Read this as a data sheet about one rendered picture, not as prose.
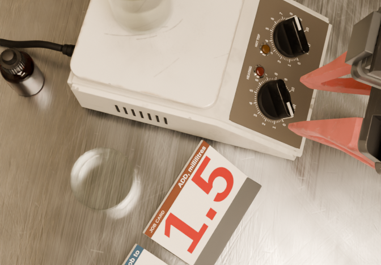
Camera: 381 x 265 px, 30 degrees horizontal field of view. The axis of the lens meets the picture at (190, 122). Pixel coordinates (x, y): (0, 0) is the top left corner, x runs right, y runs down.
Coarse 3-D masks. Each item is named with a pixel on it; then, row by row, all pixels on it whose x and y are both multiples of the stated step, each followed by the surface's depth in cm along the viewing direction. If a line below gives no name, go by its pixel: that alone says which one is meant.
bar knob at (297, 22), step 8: (296, 16) 58; (280, 24) 59; (288, 24) 59; (296, 24) 58; (280, 32) 59; (288, 32) 59; (296, 32) 58; (280, 40) 59; (288, 40) 60; (296, 40) 59; (304, 40) 59; (280, 48) 59; (288, 48) 59; (296, 48) 59; (304, 48) 59; (288, 56) 60; (296, 56) 60
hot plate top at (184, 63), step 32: (96, 0) 57; (192, 0) 57; (224, 0) 57; (96, 32) 56; (128, 32) 56; (160, 32) 56; (192, 32) 56; (224, 32) 56; (96, 64) 56; (128, 64) 56; (160, 64) 56; (192, 64) 55; (224, 64) 55; (160, 96) 55; (192, 96) 55
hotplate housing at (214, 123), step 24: (288, 0) 60; (240, 24) 58; (72, 48) 62; (240, 48) 58; (96, 96) 58; (120, 96) 57; (144, 96) 57; (312, 96) 61; (144, 120) 61; (168, 120) 59; (192, 120) 57; (216, 120) 57; (240, 144) 60; (264, 144) 58
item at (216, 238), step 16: (224, 160) 60; (240, 192) 61; (256, 192) 61; (224, 208) 61; (240, 208) 61; (224, 224) 61; (208, 240) 60; (224, 240) 60; (192, 256) 60; (208, 256) 60
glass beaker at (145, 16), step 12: (108, 0) 53; (120, 0) 50; (132, 0) 49; (144, 0) 50; (156, 0) 51; (168, 0) 52; (120, 12) 53; (132, 12) 52; (144, 12) 52; (156, 12) 53; (168, 12) 55; (120, 24) 56; (132, 24) 54; (144, 24) 54; (156, 24) 55
